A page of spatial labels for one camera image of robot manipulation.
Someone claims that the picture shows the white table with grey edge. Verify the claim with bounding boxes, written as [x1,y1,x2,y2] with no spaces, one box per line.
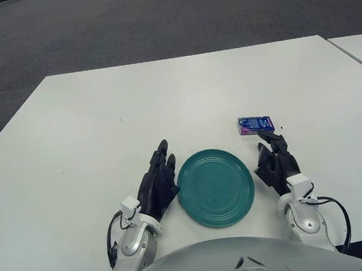
[327,33,362,83]

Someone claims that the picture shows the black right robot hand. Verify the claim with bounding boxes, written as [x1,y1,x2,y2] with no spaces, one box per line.
[251,126,304,199]

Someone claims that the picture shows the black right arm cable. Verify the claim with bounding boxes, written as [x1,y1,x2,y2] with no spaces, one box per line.
[303,192,354,257]

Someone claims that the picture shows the blue purple gum pack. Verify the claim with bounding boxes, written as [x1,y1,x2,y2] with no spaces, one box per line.
[236,113,277,136]

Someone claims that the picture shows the teal ribbed plate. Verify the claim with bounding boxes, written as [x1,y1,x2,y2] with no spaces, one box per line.
[173,144,260,232]

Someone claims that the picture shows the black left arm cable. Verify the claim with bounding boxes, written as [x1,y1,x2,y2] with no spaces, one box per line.
[103,208,140,270]

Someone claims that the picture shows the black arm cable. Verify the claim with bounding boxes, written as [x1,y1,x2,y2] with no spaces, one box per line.
[103,208,140,270]
[303,192,354,257]

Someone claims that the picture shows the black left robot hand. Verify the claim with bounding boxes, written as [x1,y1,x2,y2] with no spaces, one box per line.
[131,138,184,224]

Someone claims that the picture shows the grey robot torso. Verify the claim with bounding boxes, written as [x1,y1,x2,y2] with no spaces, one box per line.
[102,225,356,271]

